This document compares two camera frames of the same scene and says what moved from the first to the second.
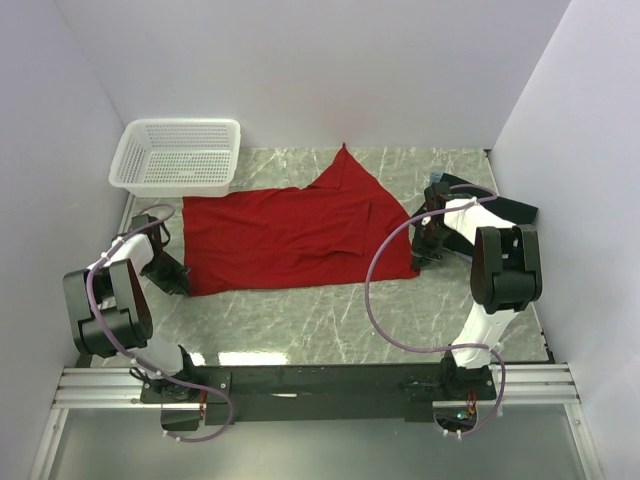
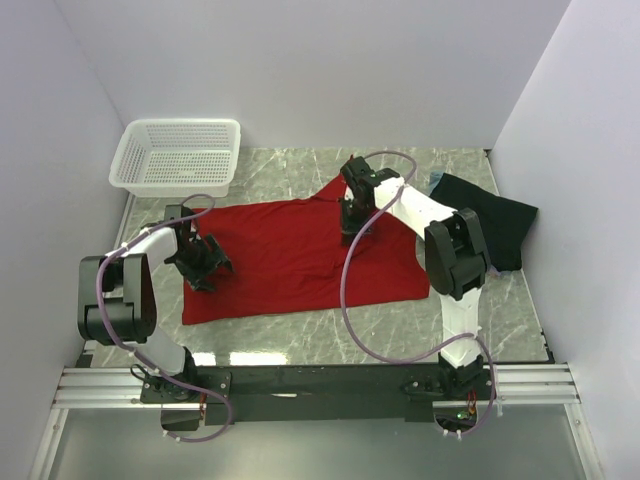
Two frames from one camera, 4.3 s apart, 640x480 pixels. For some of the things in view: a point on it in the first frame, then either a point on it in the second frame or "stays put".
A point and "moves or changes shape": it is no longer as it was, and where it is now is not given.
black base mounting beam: [287, 393] stays put
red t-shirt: [345, 227] moves or changes shape
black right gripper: [428, 240] → [351, 215]
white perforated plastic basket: [189, 157] stays put
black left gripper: [167, 273] → [201, 263]
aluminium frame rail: [538, 385] stays put
